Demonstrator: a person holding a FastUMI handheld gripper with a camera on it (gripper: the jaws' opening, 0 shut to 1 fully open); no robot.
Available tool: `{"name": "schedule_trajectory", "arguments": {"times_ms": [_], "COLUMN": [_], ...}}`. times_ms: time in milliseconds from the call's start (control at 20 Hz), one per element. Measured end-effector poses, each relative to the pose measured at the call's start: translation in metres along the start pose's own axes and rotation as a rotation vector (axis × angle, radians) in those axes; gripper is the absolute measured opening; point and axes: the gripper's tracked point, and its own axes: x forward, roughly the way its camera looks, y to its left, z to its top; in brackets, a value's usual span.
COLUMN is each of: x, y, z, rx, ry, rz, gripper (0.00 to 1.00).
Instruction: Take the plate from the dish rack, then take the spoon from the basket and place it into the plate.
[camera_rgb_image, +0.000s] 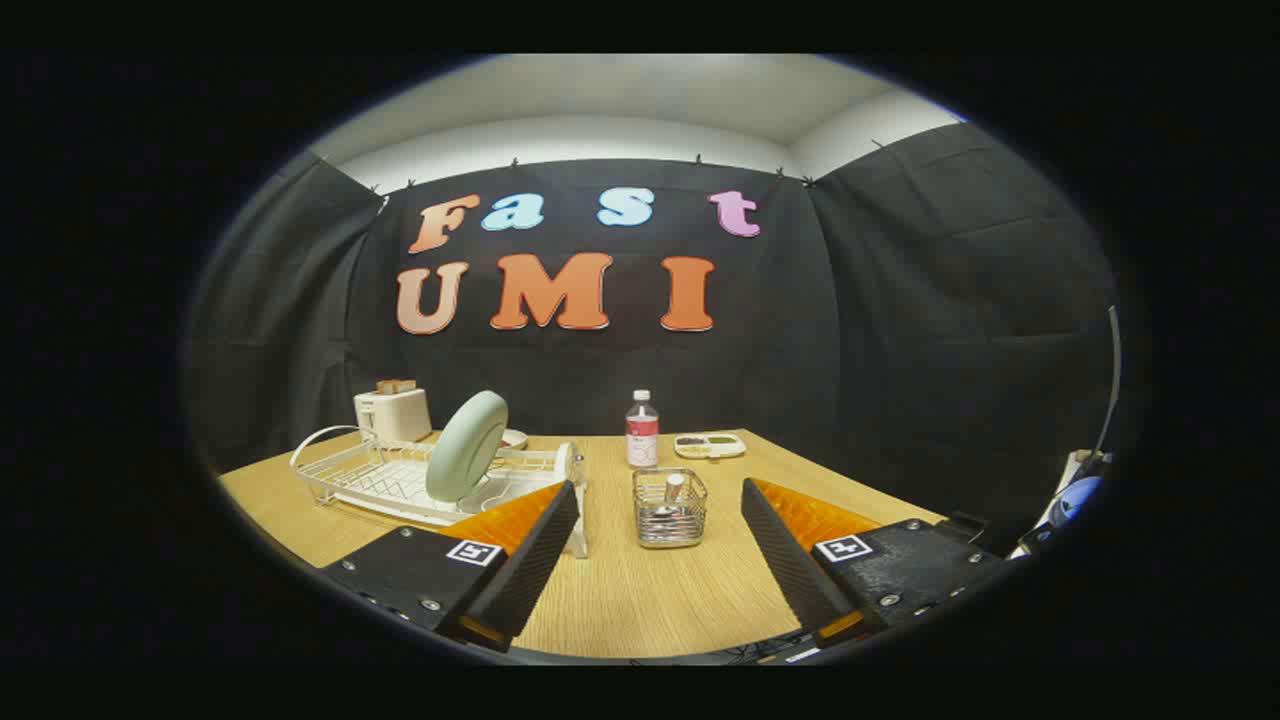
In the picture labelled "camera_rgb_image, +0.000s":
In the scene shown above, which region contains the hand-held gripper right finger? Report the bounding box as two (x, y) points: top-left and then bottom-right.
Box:
(741, 478), (1004, 649)

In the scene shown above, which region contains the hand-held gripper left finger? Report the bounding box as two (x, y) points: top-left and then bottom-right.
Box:
(320, 480), (581, 653)

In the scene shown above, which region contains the metal wire basket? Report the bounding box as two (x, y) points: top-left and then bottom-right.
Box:
(632, 468), (709, 550)

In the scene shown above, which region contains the light green plate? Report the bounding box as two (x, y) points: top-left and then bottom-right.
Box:
(426, 390), (509, 504)

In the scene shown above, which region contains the white wire dish rack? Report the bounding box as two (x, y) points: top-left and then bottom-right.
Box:
(290, 425), (591, 559)

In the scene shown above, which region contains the white divided sauce dish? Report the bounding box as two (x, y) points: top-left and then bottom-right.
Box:
(673, 433), (747, 460)

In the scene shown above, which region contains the clear bottle red label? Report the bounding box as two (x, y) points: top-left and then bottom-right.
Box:
(626, 390), (660, 470)

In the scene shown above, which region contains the white toaster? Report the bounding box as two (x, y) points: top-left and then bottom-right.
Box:
(353, 388), (433, 444)

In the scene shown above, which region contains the black backdrop cloth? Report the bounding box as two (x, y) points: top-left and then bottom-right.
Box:
(185, 122), (1116, 546)

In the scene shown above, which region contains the blue round object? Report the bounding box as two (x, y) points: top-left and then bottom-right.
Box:
(1048, 476), (1103, 526)

